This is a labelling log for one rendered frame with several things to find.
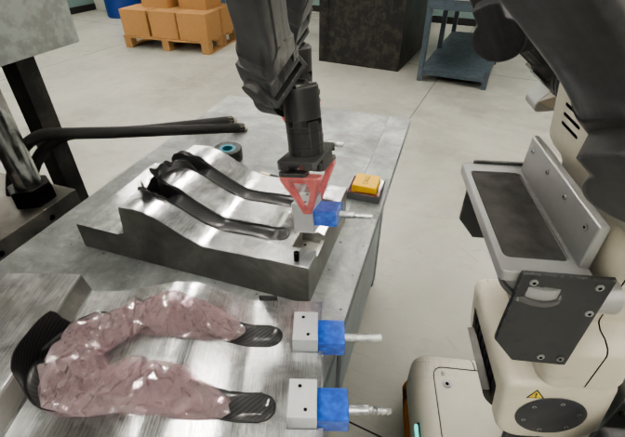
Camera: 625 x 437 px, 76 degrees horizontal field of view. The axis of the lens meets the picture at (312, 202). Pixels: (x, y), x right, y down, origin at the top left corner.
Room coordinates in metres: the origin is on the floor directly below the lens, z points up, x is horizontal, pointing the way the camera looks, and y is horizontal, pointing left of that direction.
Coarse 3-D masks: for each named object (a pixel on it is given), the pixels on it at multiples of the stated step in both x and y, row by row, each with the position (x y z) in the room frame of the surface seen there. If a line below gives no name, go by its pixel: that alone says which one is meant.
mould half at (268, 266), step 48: (144, 192) 0.64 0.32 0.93; (192, 192) 0.67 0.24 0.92; (288, 192) 0.71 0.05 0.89; (336, 192) 0.71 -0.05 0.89; (96, 240) 0.63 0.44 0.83; (144, 240) 0.59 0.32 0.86; (192, 240) 0.55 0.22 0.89; (240, 240) 0.56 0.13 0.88; (288, 240) 0.55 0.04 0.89; (336, 240) 0.66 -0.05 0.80; (288, 288) 0.49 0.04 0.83
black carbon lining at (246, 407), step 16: (48, 320) 0.37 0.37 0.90; (64, 320) 0.38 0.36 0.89; (32, 336) 0.34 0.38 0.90; (48, 336) 0.36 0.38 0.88; (240, 336) 0.38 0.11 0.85; (256, 336) 0.38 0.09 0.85; (272, 336) 0.38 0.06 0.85; (16, 352) 0.31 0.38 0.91; (32, 352) 0.33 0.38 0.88; (16, 368) 0.29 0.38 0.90; (32, 368) 0.31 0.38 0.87; (32, 384) 0.29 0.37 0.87; (32, 400) 0.27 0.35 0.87; (240, 400) 0.28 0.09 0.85; (256, 400) 0.28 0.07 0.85; (272, 400) 0.28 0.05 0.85; (240, 416) 0.26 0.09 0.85; (256, 416) 0.26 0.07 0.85; (272, 416) 0.26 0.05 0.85
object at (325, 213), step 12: (324, 204) 0.56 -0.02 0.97; (336, 204) 0.55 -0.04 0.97; (300, 216) 0.54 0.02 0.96; (312, 216) 0.53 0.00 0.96; (324, 216) 0.53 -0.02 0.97; (336, 216) 0.52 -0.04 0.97; (348, 216) 0.53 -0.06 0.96; (360, 216) 0.53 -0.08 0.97; (372, 216) 0.53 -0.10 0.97; (300, 228) 0.53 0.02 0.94; (312, 228) 0.53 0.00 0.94
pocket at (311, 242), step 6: (300, 234) 0.58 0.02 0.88; (306, 234) 0.58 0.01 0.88; (312, 234) 0.58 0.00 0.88; (318, 234) 0.58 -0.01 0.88; (324, 234) 0.57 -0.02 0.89; (300, 240) 0.58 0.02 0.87; (306, 240) 0.59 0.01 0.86; (312, 240) 0.58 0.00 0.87; (318, 240) 0.58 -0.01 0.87; (324, 240) 0.57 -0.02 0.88; (294, 246) 0.55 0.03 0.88; (300, 246) 0.57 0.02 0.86; (306, 246) 0.57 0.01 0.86; (312, 246) 0.57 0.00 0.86; (318, 246) 0.55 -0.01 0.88; (318, 252) 0.54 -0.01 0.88
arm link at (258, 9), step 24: (240, 0) 0.43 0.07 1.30; (264, 0) 0.42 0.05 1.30; (240, 24) 0.47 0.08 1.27; (264, 24) 0.45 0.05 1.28; (288, 24) 0.51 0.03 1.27; (240, 48) 0.51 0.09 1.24; (264, 48) 0.48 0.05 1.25; (288, 48) 0.53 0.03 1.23; (240, 72) 0.55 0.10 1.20; (264, 72) 0.50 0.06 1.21; (288, 72) 0.56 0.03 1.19
